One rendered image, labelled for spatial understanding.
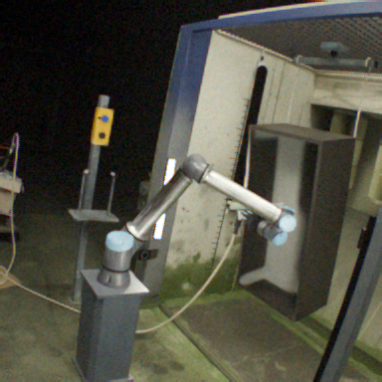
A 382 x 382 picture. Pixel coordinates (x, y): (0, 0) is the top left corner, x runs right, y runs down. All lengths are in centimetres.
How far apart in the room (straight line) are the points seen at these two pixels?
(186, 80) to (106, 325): 177
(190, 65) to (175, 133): 52
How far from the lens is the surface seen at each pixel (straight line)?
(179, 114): 284
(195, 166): 193
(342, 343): 133
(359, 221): 379
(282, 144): 283
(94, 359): 229
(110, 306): 211
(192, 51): 288
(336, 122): 363
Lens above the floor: 160
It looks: 11 degrees down
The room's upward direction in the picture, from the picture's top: 12 degrees clockwise
